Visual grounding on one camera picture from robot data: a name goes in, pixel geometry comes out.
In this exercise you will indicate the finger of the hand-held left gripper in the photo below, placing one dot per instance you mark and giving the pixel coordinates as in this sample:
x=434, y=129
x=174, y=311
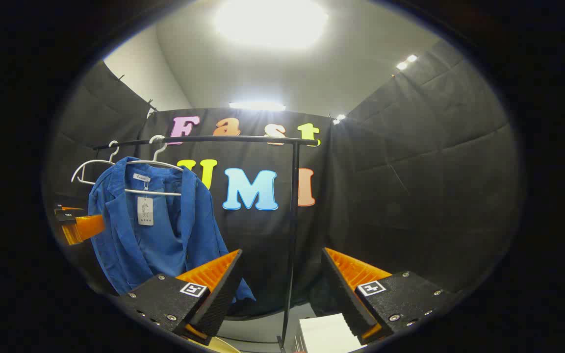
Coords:
x=84, y=228
x=66, y=208

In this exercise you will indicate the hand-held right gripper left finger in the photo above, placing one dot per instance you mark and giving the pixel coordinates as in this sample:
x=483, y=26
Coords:
x=221, y=299

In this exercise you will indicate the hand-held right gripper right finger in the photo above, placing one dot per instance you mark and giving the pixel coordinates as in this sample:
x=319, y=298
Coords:
x=344, y=299

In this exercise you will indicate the beige laundry hamper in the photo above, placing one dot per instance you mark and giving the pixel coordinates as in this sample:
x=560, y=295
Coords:
x=223, y=345

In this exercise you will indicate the white plastic clothes hanger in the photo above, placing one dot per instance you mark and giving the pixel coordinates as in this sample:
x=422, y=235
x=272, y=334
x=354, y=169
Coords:
x=93, y=161
x=165, y=193

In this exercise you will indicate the black metal clothes rack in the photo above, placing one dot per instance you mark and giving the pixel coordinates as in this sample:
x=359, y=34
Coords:
x=292, y=220

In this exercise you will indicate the white box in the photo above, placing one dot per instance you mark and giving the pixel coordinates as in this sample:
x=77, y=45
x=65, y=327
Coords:
x=324, y=336

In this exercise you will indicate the ceiling light panel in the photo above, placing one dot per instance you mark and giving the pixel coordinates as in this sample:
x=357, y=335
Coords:
x=270, y=22
x=339, y=118
x=257, y=106
x=406, y=62

